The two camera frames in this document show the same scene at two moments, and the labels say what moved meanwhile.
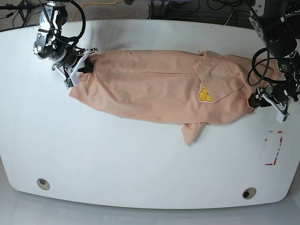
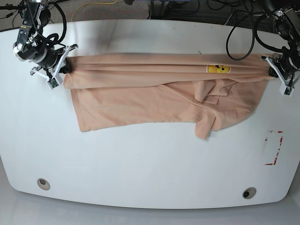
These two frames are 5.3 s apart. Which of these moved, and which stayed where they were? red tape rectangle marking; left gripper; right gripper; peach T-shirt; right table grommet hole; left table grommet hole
Moved: peach T-shirt; right gripper; left gripper
Stayed: left table grommet hole; right table grommet hole; red tape rectangle marking
